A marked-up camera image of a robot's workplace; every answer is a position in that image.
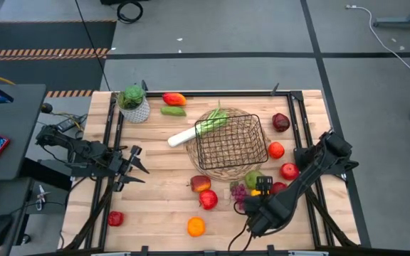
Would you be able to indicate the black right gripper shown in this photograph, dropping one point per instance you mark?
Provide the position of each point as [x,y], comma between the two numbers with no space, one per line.
[262,208]

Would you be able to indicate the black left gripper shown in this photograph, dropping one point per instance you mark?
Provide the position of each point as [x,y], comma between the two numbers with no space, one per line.
[119,165]

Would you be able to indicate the yellow bell pepper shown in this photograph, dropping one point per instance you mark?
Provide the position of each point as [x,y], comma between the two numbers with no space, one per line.
[255,192]

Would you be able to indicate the green pear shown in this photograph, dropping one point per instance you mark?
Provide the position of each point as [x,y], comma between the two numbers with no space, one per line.
[251,179]

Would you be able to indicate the red pomegranate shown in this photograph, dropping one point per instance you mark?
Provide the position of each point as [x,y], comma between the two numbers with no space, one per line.
[279,187]

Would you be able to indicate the red bell pepper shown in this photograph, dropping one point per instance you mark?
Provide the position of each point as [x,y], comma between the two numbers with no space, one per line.
[115,218]

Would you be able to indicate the dark maroon pomegranate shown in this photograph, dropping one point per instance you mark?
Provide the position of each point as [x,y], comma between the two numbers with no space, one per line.
[280,122]

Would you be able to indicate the red and yellow apple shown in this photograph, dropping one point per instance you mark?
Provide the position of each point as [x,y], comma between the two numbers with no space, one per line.
[200,183]

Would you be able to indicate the green cucumber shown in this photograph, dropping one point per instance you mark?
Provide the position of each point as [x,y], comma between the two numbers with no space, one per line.
[173,111]

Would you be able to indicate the red orange mango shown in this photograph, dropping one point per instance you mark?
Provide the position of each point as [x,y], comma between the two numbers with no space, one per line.
[173,99]

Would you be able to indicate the orange fruit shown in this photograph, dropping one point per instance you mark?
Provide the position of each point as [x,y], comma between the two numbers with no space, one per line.
[196,227]

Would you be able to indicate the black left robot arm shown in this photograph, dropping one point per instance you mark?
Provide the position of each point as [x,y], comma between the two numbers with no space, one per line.
[84,151]

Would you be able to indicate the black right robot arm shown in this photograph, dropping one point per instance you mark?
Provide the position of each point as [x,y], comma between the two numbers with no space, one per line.
[308,177]

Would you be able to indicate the purple grape bunch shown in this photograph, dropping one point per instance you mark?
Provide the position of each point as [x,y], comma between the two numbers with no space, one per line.
[238,193]

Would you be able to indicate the orange red tomato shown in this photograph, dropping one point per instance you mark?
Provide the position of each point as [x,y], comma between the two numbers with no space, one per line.
[276,150]

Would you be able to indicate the round woven placemat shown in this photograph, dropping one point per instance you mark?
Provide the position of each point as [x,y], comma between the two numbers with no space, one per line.
[226,174]

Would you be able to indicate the plant in white patterned pot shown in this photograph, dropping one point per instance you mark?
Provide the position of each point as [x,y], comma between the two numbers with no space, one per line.
[137,112]

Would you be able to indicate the white and green leek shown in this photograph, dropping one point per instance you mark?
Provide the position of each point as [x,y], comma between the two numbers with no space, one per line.
[182,138]

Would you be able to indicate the black power adapter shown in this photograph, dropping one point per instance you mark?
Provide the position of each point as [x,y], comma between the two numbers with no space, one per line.
[68,123]

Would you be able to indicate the black round knob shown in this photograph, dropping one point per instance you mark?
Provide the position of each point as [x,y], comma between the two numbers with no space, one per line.
[46,107]

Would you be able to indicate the black side desk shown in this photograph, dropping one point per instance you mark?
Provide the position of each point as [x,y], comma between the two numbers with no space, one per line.
[16,117]

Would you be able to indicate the black hazard-striped floor mat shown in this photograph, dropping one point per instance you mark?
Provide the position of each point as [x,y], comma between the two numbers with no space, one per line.
[48,35]

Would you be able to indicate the grey table leg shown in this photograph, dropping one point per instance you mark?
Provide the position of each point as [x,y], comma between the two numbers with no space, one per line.
[397,23]

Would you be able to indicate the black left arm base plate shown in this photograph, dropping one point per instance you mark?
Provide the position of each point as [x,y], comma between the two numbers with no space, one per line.
[84,171]

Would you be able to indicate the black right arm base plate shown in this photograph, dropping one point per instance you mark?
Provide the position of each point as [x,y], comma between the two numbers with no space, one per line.
[347,165]

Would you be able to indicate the black aluminium table frame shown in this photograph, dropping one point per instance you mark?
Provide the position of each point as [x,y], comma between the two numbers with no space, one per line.
[226,94]

